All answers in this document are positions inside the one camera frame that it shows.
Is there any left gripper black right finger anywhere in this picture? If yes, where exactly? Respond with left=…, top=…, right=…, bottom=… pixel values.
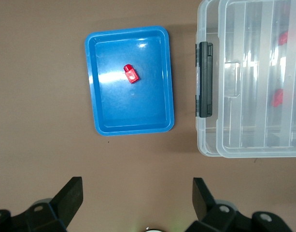
left=186, top=177, right=293, bottom=232

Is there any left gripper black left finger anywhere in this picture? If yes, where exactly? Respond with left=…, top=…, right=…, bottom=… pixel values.
left=0, top=176, right=84, bottom=232

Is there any red block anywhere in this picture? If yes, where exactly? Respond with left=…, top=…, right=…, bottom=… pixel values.
left=277, top=30, right=290, bottom=46
left=270, top=88, right=284, bottom=108
left=123, top=64, right=141, bottom=84

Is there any clear plastic storage box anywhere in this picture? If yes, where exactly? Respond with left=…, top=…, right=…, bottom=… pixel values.
left=195, top=0, right=296, bottom=158

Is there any clear ribbed box lid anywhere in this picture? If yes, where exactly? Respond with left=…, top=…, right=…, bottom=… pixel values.
left=217, top=0, right=296, bottom=159

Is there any blue plastic tray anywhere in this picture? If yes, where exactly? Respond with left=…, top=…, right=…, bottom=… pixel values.
left=84, top=25, right=175, bottom=136

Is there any brown table cover sheet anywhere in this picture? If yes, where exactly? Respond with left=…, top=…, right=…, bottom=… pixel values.
left=0, top=0, right=296, bottom=232

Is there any black box latch handle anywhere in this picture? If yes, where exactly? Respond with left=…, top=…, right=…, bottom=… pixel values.
left=195, top=41, right=213, bottom=118

